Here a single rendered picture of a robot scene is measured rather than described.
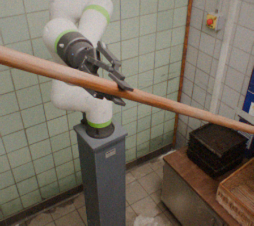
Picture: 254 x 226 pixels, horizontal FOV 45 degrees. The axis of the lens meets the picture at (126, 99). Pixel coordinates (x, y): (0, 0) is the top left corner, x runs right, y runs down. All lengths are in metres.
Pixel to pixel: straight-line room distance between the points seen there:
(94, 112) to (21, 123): 0.84
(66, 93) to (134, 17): 0.94
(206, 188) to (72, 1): 1.44
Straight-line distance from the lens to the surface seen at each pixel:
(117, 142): 1.55
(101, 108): 1.40
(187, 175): 2.20
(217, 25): 2.21
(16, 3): 1.82
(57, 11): 1.37
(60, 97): 1.43
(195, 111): 0.89
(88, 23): 1.18
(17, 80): 1.98
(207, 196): 2.12
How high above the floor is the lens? 2.20
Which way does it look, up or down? 35 degrees down
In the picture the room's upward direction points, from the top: straight up
